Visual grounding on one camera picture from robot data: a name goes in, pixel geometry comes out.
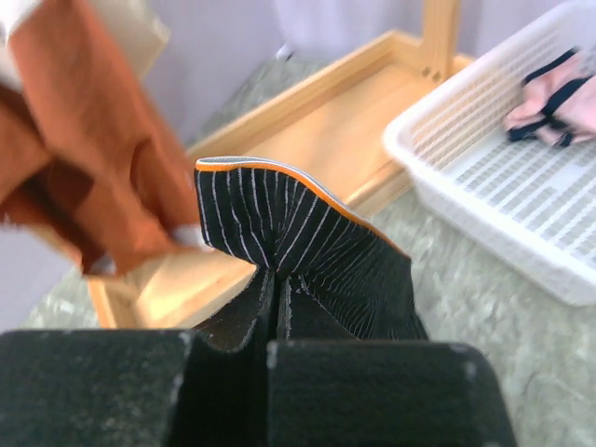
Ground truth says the black striped underwear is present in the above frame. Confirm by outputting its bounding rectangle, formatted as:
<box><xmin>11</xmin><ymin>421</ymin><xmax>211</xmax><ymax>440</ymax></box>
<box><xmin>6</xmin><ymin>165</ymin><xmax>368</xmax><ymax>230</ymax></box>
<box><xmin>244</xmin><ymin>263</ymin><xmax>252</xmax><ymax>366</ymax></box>
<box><xmin>195</xmin><ymin>157</ymin><xmax>428</xmax><ymax>340</ymax></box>

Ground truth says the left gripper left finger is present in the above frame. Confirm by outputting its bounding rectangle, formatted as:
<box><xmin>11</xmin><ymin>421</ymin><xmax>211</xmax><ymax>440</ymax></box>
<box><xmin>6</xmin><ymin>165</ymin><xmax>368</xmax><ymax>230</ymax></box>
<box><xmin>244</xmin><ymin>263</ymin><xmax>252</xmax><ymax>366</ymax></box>
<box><xmin>195</xmin><ymin>269</ymin><xmax>275</xmax><ymax>351</ymax></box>

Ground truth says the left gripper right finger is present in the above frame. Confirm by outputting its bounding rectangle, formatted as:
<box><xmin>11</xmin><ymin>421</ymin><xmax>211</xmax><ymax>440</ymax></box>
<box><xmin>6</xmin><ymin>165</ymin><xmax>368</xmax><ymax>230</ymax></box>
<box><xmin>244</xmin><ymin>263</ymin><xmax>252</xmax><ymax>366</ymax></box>
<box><xmin>277</xmin><ymin>278</ymin><xmax>358</xmax><ymax>343</ymax></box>

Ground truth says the rust brown underwear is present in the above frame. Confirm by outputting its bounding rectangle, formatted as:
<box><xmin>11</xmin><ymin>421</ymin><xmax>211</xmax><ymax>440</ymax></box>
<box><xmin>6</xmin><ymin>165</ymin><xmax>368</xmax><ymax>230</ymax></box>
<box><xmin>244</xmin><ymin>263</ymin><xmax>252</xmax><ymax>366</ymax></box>
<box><xmin>1</xmin><ymin>1</ymin><xmax>205</xmax><ymax>275</ymax></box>

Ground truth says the white plastic basket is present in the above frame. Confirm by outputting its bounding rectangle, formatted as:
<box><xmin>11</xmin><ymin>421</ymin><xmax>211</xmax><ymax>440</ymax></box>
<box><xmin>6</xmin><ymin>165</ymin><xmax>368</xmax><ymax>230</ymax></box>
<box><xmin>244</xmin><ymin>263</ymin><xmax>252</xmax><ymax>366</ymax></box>
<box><xmin>383</xmin><ymin>1</ymin><xmax>595</xmax><ymax>306</ymax></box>

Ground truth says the wooden drying rack frame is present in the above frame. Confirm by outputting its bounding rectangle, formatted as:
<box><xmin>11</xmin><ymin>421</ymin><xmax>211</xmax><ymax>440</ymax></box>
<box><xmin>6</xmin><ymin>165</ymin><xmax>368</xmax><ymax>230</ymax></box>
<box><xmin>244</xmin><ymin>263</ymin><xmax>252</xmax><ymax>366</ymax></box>
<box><xmin>88</xmin><ymin>1</ymin><xmax>467</xmax><ymax>329</ymax></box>

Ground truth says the beige underwear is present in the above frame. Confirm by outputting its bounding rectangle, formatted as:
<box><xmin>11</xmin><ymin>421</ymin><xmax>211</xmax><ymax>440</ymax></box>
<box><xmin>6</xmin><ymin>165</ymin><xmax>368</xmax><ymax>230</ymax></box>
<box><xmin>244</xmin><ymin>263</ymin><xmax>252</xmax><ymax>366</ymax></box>
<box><xmin>90</xmin><ymin>0</ymin><xmax>171</xmax><ymax>78</ymax></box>

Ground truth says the pink navy underwear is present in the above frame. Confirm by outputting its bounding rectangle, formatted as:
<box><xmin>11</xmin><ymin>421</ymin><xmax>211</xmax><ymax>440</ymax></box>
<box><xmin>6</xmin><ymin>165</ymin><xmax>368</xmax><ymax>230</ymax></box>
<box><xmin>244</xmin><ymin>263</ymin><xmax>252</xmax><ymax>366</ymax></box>
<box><xmin>503</xmin><ymin>47</ymin><xmax>595</xmax><ymax>148</ymax></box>

